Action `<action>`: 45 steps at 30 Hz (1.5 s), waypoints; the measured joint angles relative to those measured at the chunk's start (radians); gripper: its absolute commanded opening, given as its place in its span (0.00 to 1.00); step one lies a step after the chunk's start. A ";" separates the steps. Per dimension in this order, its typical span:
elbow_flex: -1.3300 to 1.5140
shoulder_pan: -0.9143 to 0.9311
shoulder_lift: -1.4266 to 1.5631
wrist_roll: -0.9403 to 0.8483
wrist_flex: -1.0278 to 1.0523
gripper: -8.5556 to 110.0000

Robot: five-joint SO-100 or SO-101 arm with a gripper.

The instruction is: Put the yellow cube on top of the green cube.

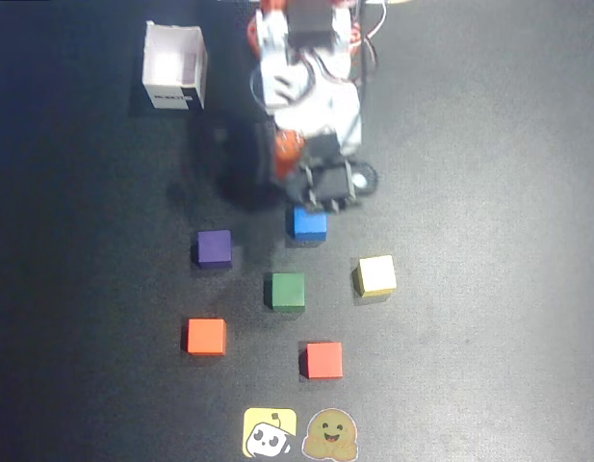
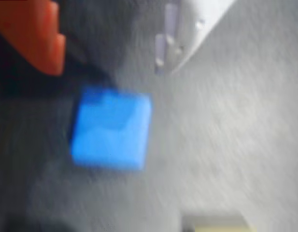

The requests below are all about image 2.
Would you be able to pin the yellow wooden cube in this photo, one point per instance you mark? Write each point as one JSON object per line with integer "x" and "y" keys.
{"x": 223, "y": 229}

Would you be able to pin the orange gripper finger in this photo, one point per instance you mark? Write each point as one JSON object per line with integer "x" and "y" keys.
{"x": 30, "y": 31}

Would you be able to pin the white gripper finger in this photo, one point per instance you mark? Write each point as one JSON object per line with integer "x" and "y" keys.
{"x": 187, "y": 26}

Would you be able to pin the blue wooden cube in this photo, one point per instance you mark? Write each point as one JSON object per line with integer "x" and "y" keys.
{"x": 111, "y": 130}

